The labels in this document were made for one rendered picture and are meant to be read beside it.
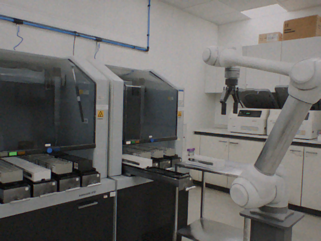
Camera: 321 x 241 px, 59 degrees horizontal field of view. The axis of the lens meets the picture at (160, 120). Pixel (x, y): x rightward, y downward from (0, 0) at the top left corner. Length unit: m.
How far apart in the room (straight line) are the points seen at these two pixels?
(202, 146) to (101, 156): 2.73
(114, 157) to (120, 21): 1.99
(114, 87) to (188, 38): 2.69
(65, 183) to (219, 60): 1.14
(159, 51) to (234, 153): 1.79
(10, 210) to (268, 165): 1.31
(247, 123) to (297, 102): 2.86
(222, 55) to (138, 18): 2.39
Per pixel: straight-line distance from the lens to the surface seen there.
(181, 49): 4.43
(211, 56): 1.59
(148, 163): 2.09
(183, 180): 1.85
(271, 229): 1.66
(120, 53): 3.57
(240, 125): 4.20
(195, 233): 2.40
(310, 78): 1.24
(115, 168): 2.14
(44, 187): 1.78
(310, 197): 3.99
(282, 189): 1.61
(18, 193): 1.73
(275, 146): 1.37
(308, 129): 3.88
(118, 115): 2.10
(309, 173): 3.93
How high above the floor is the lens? 1.26
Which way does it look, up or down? 3 degrees down
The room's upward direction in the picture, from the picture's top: 2 degrees clockwise
